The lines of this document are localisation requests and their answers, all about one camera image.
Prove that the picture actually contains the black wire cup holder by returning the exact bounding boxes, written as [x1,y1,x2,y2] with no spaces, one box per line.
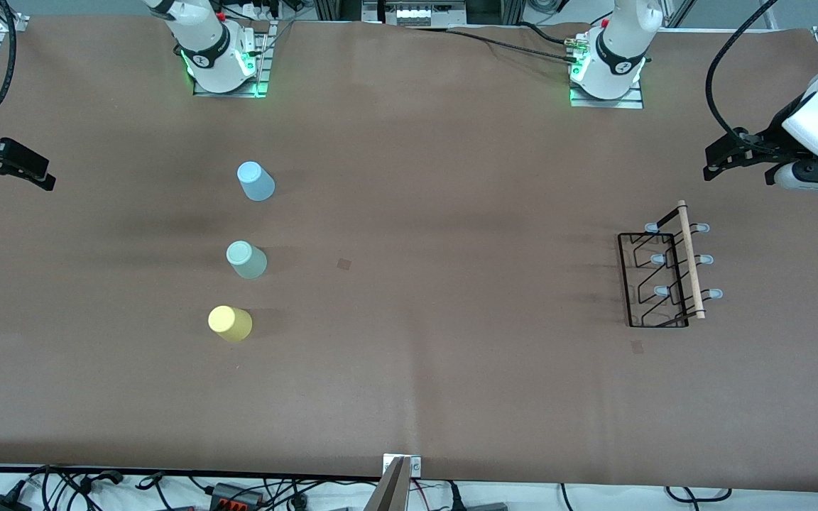
[617,200,724,329]

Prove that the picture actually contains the mint green plastic cup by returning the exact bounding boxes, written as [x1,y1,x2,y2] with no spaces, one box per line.
[226,241,268,280]

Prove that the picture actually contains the light blue plastic cup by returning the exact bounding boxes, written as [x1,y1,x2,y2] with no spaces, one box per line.
[236,161,276,202]

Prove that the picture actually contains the yellow plastic cup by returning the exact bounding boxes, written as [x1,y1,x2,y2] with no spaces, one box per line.
[207,305,253,344]

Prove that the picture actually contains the white power strip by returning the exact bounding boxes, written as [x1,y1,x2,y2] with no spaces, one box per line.
[239,0,286,21]

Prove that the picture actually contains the grey terminal block device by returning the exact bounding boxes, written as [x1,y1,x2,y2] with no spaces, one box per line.
[363,0,467,28]

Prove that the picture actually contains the brown paper table cover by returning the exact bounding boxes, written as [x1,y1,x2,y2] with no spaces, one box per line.
[0,14,818,492]

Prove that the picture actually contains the black box orange connectors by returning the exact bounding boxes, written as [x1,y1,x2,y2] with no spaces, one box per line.
[209,483,266,509]

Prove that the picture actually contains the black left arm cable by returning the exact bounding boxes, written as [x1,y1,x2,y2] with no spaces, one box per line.
[706,0,780,146]

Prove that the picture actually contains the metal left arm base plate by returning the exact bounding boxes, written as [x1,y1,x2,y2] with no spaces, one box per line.
[569,79,645,109]

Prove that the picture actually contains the black cable on table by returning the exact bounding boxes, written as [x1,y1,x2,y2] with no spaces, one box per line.
[445,25,589,66]

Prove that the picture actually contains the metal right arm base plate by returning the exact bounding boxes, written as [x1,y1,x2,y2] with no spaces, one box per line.
[192,21,273,99]

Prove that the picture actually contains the tangled black cable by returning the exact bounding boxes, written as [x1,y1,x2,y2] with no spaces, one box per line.
[31,465,126,499]

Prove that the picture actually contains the looped black cable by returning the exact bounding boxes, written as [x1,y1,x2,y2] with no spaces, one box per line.
[665,486,734,503]

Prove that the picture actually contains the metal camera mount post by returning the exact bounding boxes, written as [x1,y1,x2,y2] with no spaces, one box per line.
[365,454,422,511]

